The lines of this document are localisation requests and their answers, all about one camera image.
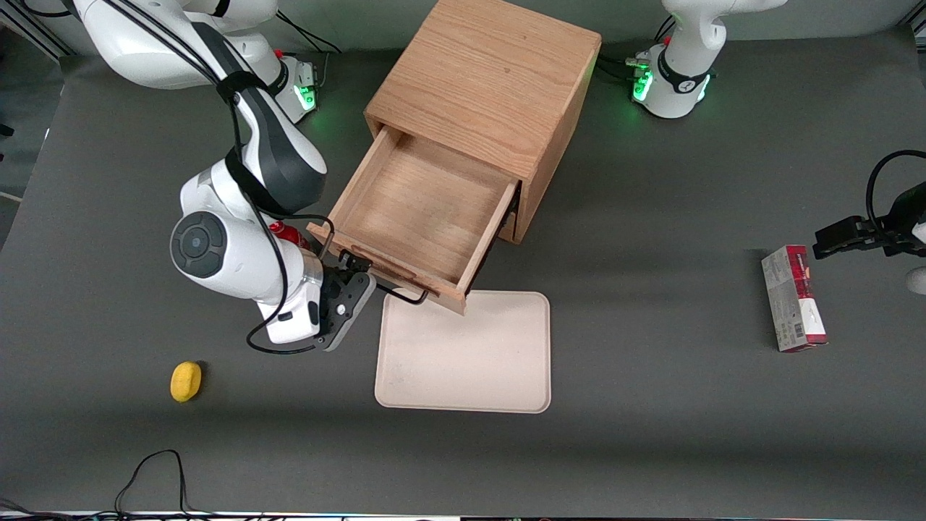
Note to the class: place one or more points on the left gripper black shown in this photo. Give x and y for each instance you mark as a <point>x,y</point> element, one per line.
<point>903,220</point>

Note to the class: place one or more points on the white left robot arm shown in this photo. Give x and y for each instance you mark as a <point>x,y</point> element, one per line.
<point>680,65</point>

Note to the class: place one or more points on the wooden drawer cabinet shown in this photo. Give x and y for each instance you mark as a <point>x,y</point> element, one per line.
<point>485,79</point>

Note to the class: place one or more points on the wooden drawer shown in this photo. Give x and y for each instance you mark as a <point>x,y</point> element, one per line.
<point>427,210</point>

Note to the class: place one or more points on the cream plastic tray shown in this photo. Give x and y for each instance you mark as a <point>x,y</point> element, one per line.
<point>463,358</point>

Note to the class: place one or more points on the red can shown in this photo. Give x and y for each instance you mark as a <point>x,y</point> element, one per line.
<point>286,234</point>

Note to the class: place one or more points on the yellow lemon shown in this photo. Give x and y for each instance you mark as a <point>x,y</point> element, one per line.
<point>186,381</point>

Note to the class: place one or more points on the red plaid cardboard box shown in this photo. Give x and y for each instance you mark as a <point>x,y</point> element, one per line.
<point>792,300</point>

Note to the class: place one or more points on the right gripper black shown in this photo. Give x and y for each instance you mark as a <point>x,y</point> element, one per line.
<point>334,279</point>

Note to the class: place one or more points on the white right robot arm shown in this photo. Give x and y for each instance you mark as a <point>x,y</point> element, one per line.
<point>239,253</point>

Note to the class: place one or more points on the aluminium frame rail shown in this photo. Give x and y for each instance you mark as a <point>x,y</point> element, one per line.
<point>36,29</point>

